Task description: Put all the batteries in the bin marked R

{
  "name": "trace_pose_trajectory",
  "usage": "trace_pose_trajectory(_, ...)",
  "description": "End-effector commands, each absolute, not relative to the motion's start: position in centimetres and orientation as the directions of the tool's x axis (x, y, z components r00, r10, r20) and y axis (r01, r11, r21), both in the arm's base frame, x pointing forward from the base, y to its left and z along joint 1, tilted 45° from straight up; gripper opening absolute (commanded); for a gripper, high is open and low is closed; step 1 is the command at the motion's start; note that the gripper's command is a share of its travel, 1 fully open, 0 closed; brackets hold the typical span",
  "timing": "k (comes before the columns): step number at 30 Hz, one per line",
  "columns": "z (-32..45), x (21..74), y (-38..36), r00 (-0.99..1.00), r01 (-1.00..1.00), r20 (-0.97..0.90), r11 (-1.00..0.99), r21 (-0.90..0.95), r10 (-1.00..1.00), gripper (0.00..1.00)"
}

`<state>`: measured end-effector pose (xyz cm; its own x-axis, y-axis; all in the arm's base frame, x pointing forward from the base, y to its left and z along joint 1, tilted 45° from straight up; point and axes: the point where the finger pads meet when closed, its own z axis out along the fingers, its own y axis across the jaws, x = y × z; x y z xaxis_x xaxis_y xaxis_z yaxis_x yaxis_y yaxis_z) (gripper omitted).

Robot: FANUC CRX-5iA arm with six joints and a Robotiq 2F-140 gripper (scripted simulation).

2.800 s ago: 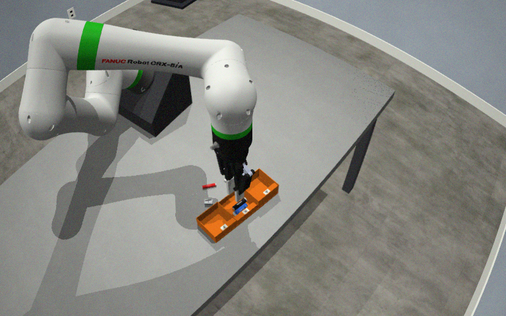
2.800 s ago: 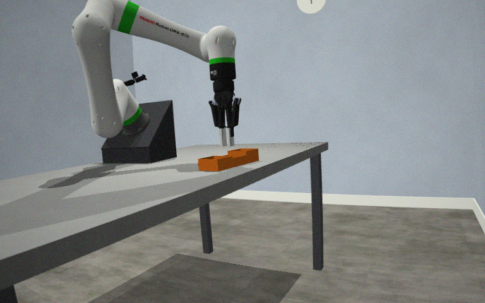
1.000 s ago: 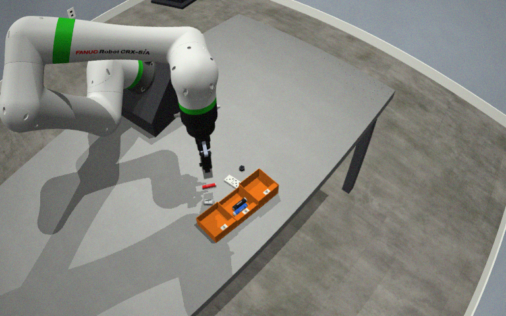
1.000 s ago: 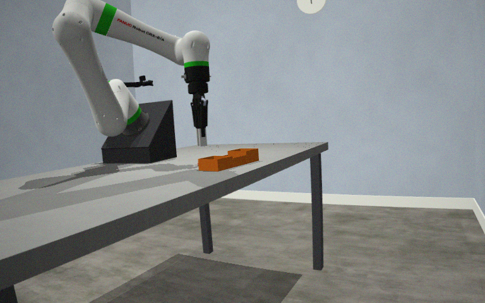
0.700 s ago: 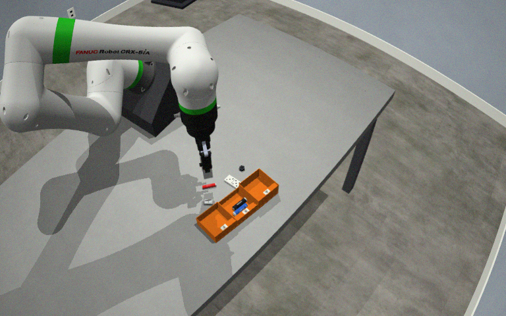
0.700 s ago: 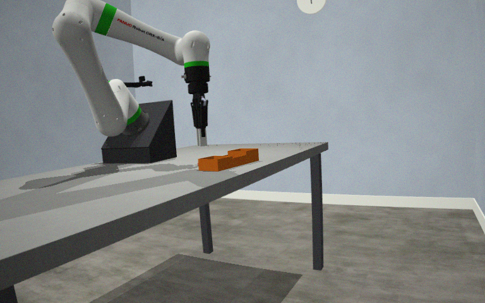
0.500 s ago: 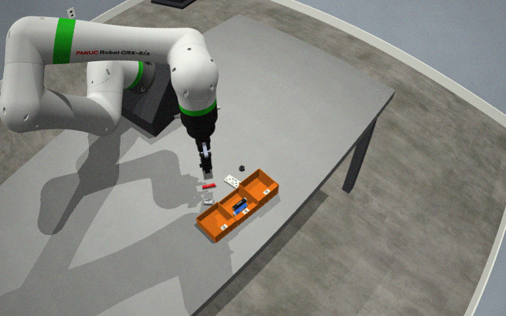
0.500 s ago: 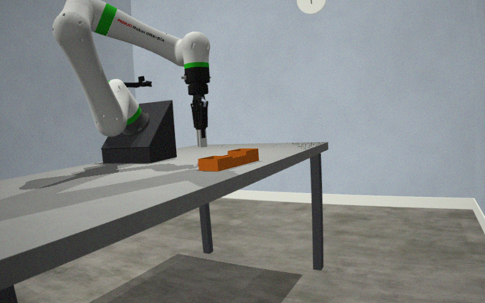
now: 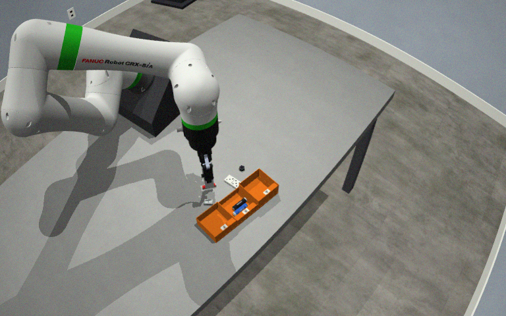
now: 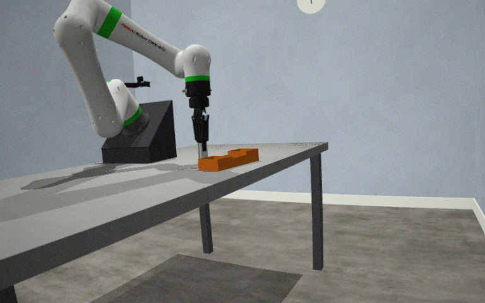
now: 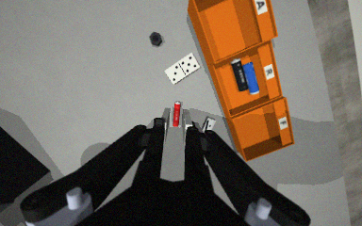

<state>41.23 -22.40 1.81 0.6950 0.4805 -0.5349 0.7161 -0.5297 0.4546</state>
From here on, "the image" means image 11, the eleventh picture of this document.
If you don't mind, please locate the dark grey hex nut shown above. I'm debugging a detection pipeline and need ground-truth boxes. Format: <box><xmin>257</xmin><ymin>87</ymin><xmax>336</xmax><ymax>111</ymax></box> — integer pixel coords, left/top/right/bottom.
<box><xmin>150</xmin><ymin>32</ymin><xmax>162</xmax><ymax>46</ymax></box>

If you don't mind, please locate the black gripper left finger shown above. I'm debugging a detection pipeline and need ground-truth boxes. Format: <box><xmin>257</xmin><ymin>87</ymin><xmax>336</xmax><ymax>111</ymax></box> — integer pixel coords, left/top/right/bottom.
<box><xmin>20</xmin><ymin>107</ymin><xmax>170</xmax><ymax>226</ymax></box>

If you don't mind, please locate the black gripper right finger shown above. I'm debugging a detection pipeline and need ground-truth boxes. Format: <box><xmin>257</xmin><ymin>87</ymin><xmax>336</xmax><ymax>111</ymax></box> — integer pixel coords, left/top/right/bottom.
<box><xmin>182</xmin><ymin>109</ymin><xmax>311</xmax><ymax>226</ymax></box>

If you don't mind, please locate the black battery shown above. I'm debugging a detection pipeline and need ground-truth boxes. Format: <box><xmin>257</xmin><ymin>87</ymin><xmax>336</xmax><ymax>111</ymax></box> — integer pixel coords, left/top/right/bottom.
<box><xmin>231</xmin><ymin>58</ymin><xmax>248</xmax><ymax>91</ymax></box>

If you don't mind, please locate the red battery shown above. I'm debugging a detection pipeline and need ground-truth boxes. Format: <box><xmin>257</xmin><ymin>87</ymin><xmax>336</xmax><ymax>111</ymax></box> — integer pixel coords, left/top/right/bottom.
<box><xmin>173</xmin><ymin>101</ymin><xmax>181</xmax><ymax>127</ymax></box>

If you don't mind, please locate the white domino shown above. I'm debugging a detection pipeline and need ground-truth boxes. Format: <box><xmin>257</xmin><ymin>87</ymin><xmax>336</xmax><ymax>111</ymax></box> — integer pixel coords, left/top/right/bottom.
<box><xmin>165</xmin><ymin>53</ymin><xmax>200</xmax><ymax>84</ymax></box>

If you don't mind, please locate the orange rack of three bins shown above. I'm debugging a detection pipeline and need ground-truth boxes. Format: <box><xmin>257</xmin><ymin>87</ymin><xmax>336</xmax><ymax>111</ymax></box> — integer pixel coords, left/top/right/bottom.
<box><xmin>188</xmin><ymin>0</ymin><xmax>295</xmax><ymax>162</ymax></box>

